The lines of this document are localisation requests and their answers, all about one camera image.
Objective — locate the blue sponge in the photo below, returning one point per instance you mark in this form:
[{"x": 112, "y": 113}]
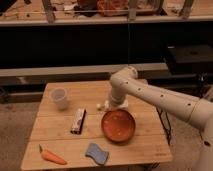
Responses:
[{"x": 99, "y": 156}]

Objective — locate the wooden folding table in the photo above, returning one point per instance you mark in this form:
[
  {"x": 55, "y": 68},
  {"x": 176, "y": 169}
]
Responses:
[{"x": 52, "y": 127}]

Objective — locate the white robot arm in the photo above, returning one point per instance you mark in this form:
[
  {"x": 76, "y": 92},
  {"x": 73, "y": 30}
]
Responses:
[{"x": 198, "y": 112}]

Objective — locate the orange toy carrot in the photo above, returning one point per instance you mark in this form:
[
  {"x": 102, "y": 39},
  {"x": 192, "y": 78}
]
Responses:
[{"x": 49, "y": 156}]

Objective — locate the chocolate bar packet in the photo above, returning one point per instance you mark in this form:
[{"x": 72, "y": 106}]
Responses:
[{"x": 78, "y": 121}]

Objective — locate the orange object on shelf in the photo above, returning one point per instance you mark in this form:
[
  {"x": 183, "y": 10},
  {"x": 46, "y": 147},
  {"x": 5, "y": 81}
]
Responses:
[{"x": 112, "y": 7}]

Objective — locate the black box on shelf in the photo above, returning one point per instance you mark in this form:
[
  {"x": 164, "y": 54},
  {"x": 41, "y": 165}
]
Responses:
[{"x": 196, "y": 59}]

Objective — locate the white plastic cup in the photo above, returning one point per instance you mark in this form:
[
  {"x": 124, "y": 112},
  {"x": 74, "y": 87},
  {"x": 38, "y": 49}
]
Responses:
[{"x": 59, "y": 98}]

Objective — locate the orange ceramic bowl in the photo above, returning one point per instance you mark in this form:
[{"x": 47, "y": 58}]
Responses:
[{"x": 118, "y": 126}]

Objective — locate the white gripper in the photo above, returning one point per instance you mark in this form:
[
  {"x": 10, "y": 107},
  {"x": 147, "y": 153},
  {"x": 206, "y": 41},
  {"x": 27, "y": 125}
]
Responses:
[{"x": 110, "y": 105}]

